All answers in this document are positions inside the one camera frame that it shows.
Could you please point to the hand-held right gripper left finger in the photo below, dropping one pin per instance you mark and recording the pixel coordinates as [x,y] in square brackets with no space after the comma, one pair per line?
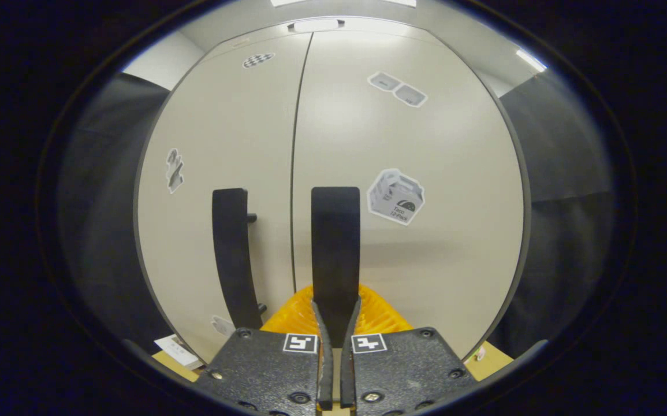
[264,370]

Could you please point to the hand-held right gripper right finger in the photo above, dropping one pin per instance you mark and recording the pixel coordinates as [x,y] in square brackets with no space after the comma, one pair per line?
[408,370]

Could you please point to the beige shoe cabinet door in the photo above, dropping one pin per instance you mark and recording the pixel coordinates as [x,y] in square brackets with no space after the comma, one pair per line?
[425,260]
[223,133]

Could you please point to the beige double-door shoe cabinet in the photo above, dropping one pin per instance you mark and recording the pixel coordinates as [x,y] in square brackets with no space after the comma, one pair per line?
[264,39]

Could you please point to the white paper card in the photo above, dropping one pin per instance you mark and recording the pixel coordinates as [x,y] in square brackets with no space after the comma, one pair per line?
[178,350]

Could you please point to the black backdrop cloth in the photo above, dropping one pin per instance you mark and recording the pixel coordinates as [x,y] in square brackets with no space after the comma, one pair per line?
[102,219]
[564,231]

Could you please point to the small ceiling light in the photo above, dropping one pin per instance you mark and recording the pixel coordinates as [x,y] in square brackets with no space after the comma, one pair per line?
[531,60]

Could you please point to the long ceiling light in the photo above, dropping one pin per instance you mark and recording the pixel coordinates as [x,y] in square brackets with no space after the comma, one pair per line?
[287,2]

